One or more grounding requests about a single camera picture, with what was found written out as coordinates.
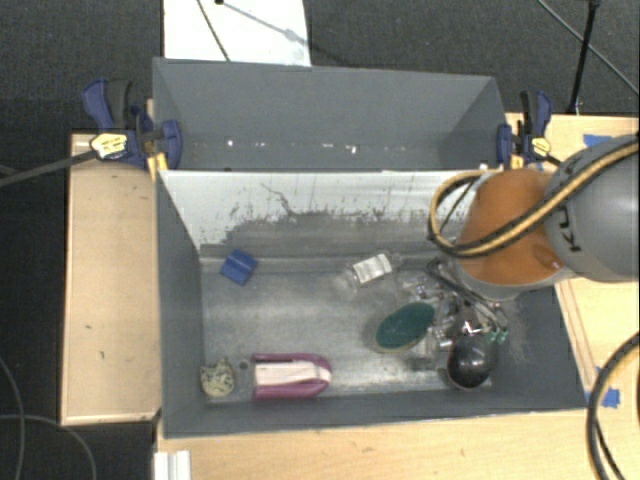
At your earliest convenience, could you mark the black ball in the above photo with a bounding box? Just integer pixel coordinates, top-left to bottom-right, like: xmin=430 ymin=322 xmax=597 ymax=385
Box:
xmin=446 ymin=333 xmax=501 ymax=390

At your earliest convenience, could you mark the green round scrub pad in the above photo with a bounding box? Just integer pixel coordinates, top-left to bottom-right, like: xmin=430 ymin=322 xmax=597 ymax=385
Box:
xmin=374 ymin=301 xmax=436 ymax=354

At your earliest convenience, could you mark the clear plastic bottle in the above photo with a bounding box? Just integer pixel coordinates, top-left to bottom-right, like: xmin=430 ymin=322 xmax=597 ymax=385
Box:
xmin=333 ymin=250 xmax=406 ymax=294

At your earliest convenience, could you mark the grey metal bin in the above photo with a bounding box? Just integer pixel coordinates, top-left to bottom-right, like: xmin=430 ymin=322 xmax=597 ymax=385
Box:
xmin=149 ymin=56 xmax=589 ymax=439

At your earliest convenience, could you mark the purple and white oval case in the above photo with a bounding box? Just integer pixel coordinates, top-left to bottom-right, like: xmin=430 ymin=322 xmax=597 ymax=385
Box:
xmin=249 ymin=352 xmax=333 ymax=402

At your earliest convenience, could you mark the blue flat block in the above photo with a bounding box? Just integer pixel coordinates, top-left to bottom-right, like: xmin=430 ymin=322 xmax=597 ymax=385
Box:
xmin=219 ymin=248 xmax=259 ymax=287

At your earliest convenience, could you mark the beige toy animal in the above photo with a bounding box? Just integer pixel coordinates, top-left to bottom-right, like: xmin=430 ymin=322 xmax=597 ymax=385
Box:
xmin=199 ymin=358 xmax=237 ymax=399

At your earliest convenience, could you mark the pale wood board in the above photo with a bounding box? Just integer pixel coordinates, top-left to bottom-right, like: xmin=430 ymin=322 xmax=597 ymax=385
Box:
xmin=59 ymin=132 xmax=164 ymax=427

